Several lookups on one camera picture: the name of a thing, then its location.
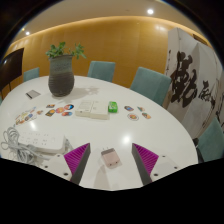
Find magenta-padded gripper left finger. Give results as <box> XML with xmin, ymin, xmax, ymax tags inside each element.
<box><xmin>39</xmin><ymin>142</ymin><xmax>92</xmax><ymax>185</ymax></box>

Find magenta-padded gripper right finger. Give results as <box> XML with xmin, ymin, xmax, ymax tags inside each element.
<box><xmin>131</xmin><ymin>142</ymin><xmax>183</xmax><ymax>186</ymax></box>

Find pale pink charger block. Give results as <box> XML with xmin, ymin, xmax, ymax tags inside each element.
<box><xmin>100</xmin><ymin>147</ymin><xmax>122</xmax><ymax>169</ymax></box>

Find white power strip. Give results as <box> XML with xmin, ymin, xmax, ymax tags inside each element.
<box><xmin>18</xmin><ymin>130</ymin><xmax>68</xmax><ymax>155</ymax></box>

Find round white-rimmed sticker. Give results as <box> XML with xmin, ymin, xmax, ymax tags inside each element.
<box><xmin>127</xmin><ymin>112</ymin><xmax>140</xmax><ymax>122</ymax></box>

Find white flat box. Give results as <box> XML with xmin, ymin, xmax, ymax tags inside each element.
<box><xmin>89</xmin><ymin>100</ymin><xmax>110</xmax><ymax>120</ymax></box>
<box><xmin>74</xmin><ymin>99</ymin><xmax>95</xmax><ymax>118</ymax></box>

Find black shield-shaped sticker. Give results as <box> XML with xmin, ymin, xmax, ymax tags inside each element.
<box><xmin>45</xmin><ymin>109</ymin><xmax>57</xmax><ymax>118</ymax></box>

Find small green box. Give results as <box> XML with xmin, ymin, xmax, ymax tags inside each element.
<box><xmin>107</xmin><ymin>101</ymin><xmax>119</xmax><ymax>114</ymax></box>

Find teal chairs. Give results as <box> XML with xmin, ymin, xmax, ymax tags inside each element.
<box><xmin>23</xmin><ymin>60</ymin><xmax>224</xmax><ymax>163</ymax></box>

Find flat grey notebook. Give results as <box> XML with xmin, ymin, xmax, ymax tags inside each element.
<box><xmin>25</xmin><ymin>89</ymin><xmax>42</xmax><ymax>100</ymax></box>

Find green plant in grey vase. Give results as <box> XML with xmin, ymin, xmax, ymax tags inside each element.
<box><xmin>45</xmin><ymin>41</ymin><xmax>87</xmax><ymax>98</ymax></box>

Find white calligraphy folding screen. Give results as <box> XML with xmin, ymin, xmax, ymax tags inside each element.
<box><xmin>164</xmin><ymin>27</ymin><xmax>224</xmax><ymax>139</ymax></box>

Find black television screen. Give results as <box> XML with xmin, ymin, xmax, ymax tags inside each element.
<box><xmin>0</xmin><ymin>47</ymin><xmax>25</xmax><ymax>91</ymax></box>

